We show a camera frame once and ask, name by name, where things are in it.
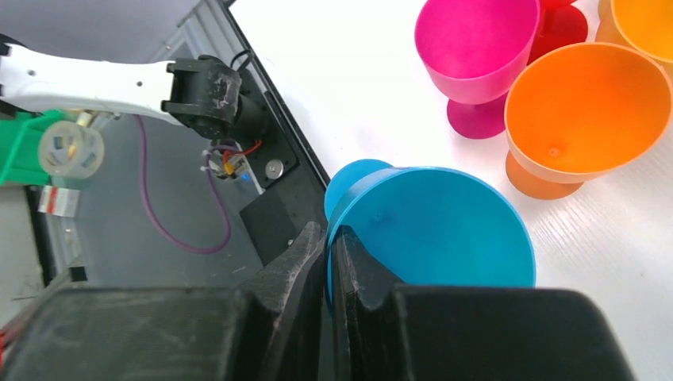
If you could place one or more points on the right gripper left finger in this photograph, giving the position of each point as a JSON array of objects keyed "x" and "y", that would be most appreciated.
[{"x": 268, "y": 328}]

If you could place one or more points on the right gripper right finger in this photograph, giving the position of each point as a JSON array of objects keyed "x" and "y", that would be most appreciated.
[{"x": 385, "y": 329}]

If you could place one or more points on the blue plastic wine glass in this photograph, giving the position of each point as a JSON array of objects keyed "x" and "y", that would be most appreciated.
[{"x": 432, "y": 225}]

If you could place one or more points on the orange plastic wine glass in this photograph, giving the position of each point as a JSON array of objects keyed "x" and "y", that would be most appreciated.
[{"x": 580, "y": 112}]

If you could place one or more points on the pink plastic wine glass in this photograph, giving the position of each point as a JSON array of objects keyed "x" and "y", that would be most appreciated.
[{"x": 473, "y": 50}]

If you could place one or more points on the red plastic wine glass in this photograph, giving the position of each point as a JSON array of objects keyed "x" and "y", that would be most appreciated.
[{"x": 561, "y": 24}]

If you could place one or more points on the yellow wine glass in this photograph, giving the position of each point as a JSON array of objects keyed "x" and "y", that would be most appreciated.
[{"x": 643, "y": 25}]

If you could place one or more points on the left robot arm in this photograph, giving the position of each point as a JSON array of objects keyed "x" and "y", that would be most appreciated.
[{"x": 164, "y": 90}]

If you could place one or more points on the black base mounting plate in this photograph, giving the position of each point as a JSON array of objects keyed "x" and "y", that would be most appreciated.
[{"x": 273, "y": 173}]

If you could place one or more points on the clear tape roll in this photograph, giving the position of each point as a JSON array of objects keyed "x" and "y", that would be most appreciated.
[{"x": 69, "y": 150}]

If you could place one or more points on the green plastic bin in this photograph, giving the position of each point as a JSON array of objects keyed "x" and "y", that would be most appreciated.
[{"x": 20, "y": 140}]

